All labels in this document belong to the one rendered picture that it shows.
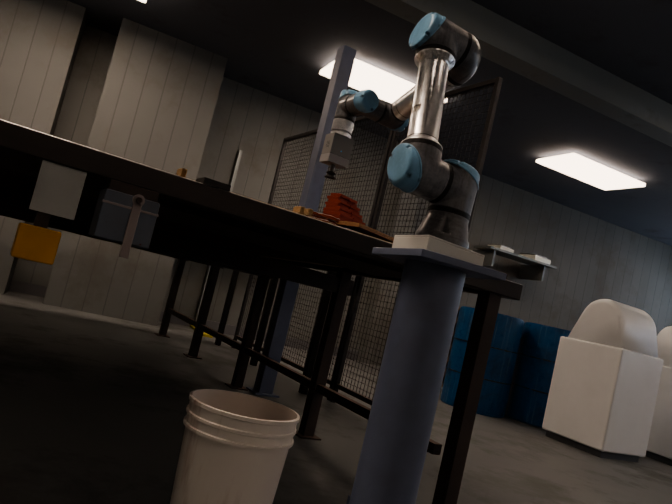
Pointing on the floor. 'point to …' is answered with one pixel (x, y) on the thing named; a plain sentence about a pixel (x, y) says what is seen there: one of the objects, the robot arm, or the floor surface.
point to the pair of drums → (508, 367)
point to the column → (411, 374)
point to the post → (287, 291)
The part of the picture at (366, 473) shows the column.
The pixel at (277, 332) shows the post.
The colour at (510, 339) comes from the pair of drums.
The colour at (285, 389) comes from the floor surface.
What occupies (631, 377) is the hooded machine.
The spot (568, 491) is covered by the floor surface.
